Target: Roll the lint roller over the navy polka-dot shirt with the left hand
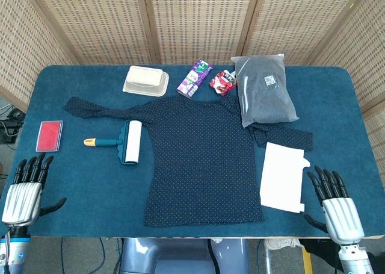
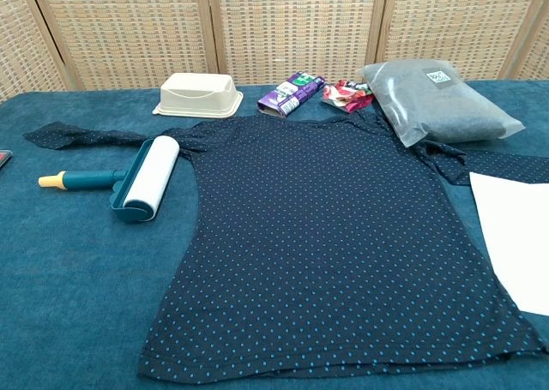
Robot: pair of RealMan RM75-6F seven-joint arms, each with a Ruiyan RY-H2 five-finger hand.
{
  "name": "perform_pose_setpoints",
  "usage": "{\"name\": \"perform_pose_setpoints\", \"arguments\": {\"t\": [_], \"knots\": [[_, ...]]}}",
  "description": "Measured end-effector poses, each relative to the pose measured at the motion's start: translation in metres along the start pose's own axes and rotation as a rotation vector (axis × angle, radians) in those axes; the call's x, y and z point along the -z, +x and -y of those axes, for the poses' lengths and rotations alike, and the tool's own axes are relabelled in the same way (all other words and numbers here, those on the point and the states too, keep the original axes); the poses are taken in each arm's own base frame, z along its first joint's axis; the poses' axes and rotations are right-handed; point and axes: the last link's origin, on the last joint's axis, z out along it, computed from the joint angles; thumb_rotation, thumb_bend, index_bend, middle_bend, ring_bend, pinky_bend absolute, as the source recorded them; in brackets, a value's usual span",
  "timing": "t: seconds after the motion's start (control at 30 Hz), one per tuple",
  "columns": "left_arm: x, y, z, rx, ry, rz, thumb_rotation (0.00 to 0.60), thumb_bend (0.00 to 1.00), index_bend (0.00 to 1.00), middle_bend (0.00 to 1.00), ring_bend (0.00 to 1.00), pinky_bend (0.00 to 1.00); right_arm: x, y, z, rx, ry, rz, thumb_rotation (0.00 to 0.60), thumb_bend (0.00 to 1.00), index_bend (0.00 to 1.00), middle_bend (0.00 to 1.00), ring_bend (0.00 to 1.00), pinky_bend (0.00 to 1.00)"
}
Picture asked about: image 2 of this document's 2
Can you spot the dark polka dot shirt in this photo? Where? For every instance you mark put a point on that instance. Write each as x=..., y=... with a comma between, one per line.
x=321, y=235

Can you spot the purple drink carton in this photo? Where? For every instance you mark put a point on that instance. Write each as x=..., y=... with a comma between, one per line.
x=291, y=94

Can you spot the red floral pouch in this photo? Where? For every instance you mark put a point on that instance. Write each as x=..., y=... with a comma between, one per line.
x=347, y=95

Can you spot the beige plastic box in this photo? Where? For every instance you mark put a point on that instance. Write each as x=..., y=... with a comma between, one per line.
x=197, y=94

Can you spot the woven wicker folding screen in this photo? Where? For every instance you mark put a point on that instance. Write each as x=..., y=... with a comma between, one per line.
x=291, y=25

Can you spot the grey garment in plastic bag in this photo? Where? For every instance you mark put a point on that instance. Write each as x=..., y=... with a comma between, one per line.
x=433, y=103

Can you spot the teal table cover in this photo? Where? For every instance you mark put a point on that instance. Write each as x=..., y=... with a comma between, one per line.
x=86, y=287

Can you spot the white paper sheet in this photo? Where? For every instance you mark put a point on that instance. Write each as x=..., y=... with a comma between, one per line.
x=519, y=235

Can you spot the red ink pad case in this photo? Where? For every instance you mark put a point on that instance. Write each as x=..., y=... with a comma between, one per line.
x=4, y=159

